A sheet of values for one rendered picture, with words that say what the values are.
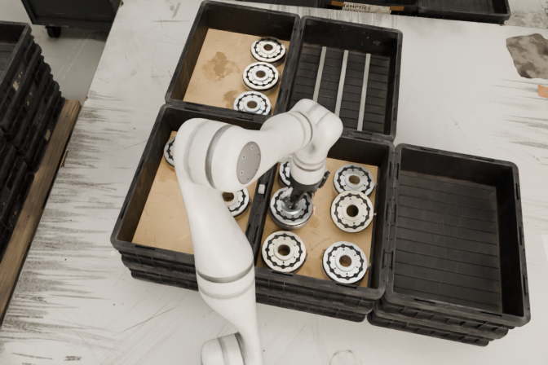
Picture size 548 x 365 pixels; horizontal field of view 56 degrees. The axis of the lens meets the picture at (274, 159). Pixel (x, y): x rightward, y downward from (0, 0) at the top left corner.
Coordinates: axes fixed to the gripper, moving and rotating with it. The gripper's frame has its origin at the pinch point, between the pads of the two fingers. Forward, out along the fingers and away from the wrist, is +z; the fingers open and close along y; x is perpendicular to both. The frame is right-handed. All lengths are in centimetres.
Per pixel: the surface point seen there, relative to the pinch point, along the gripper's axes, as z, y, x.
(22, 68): 36, -39, 115
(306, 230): 4.4, -2.6, -5.9
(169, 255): -5.6, -33.7, 3.1
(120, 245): -5.6, -41.2, 11.0
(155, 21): 18, 6, 91
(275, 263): 1.5, -14.3, -9.2
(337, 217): 0.7, 4.3, -8.5
